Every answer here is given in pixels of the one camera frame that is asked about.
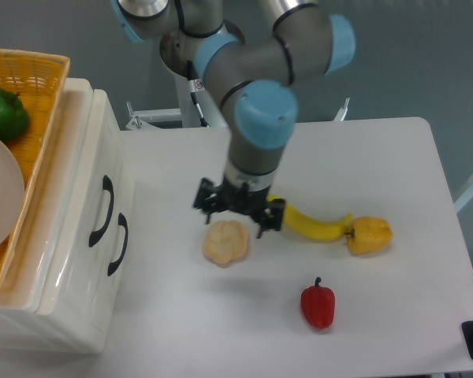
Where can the red bell pepper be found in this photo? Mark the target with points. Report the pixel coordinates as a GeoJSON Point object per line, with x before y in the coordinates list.
{"type": "Point", "coordinates": [317, 304]}

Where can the green bell pepper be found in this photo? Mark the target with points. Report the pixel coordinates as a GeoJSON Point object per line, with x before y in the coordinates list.
{"type": "Point", "coordinates": [14, 119]}

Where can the yellow banana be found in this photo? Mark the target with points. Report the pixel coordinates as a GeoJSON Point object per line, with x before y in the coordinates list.
{"type": "Point", "coordinates": [313, 229]}

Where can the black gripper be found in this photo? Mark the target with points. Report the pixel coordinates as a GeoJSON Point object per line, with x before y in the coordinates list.
{"type": "Point", "coordinates": [268, 215]}

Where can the white drawer cabinet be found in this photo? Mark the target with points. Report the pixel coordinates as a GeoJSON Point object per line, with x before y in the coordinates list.
{"type": "Point", "coordinates": [21, 291]}

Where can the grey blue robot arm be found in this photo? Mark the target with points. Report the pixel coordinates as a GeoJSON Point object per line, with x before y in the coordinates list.
{"type": "Point", "coordinates": [250, 85]}

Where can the orange woven basket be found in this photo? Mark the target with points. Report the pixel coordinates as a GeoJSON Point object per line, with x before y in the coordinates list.
{"type": "Point", "coordinates": [39, 78]}

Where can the pale round bread bun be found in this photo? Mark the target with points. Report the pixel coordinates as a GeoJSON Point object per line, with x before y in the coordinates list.
{"type": "Point", "coordinates": [225, 241]}

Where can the yellow bell pepper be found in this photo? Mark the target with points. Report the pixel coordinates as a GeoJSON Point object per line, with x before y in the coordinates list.
{"type": "Point", "coordinates": [368, 234]}

